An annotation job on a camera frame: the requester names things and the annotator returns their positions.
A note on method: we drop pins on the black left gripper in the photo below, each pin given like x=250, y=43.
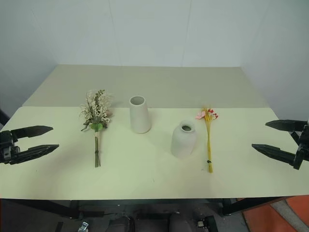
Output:
x=5, y=145

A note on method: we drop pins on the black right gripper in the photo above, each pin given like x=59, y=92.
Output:
x=303, y=142

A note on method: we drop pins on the white bottle shaped vase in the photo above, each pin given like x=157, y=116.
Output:
x=182, y=141

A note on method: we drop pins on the tall tapered white vase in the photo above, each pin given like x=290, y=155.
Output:
x=139, y=116

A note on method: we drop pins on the white dried flower bouquet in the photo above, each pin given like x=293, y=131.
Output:
x=96, y=110

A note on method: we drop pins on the yellow stemmed pink flower bunch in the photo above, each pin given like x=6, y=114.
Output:
x=209, y=135

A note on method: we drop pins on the orange floor mat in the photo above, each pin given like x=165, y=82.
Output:
x=277, y=213

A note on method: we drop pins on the silver metal clamp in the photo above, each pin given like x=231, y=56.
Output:
x=83, y=226

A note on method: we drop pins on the black caster with silver bracket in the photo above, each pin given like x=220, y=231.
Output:
x=205, y=221

